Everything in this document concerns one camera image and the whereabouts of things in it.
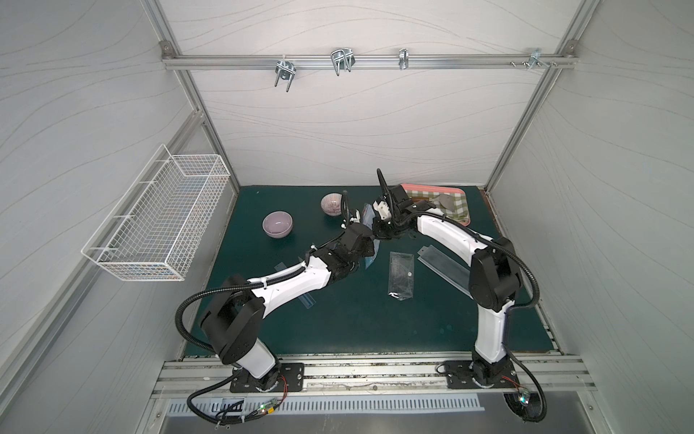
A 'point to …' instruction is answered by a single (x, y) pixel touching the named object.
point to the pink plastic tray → (434, 188)
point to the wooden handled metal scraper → (446, 201)
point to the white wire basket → (158, 226)
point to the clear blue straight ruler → (306, 299)
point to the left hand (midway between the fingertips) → (368, 236)
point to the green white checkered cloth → (460, 212)
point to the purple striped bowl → (331, 203)
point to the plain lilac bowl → (277, 224)
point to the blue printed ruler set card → (367, 219)
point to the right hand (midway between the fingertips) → (369, 233)
